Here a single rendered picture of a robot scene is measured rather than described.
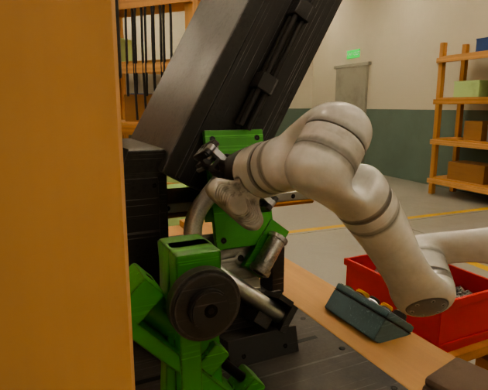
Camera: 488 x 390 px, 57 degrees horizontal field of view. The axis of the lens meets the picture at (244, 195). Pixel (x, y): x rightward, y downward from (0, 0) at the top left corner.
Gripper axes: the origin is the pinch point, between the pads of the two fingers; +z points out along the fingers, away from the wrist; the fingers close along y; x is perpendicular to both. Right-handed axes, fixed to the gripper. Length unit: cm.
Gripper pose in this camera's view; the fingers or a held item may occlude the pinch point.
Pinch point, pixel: (220, 183)
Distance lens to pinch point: 75.5
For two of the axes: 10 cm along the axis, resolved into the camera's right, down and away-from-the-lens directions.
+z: -4.1, 0.8, 9.1
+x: -5.7, 7.6, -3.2
